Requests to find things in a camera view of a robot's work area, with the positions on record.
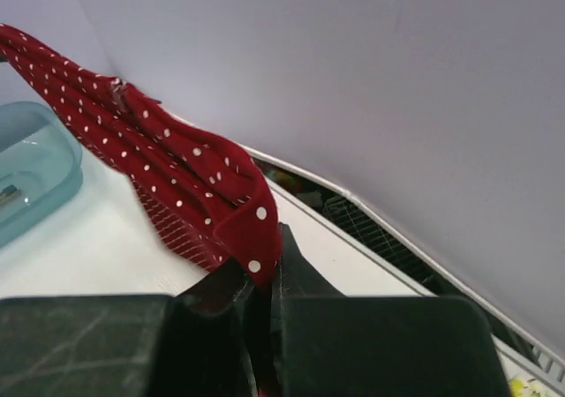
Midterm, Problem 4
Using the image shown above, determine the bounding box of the aluminium rail frame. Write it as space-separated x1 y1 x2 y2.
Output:
247 148 564 396

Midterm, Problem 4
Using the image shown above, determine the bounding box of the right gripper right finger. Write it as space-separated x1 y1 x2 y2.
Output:
271 226 510 396

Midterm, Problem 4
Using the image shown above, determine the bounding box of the lemon print folded skirt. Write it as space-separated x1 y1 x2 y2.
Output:
508 376 547 397

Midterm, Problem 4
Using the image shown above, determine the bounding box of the red polka dot skirt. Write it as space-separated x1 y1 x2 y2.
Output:
1 25 282 288

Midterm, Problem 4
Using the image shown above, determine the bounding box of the teal plastic bin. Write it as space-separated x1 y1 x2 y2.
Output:
1 101 83 246

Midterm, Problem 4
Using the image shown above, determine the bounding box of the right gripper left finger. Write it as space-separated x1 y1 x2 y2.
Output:
1 262 252 396

